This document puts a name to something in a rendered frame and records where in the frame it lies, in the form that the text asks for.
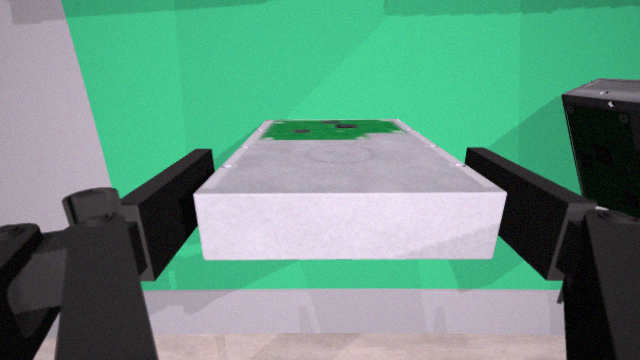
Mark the grey hard drive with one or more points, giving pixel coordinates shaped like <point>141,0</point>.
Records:
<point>603,120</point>
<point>346,189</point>

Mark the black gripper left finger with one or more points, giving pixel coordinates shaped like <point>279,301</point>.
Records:
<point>103,314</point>

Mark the green flat mat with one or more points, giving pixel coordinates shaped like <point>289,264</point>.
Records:
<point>165,77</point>

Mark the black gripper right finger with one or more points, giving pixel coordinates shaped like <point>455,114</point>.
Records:
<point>595,251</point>

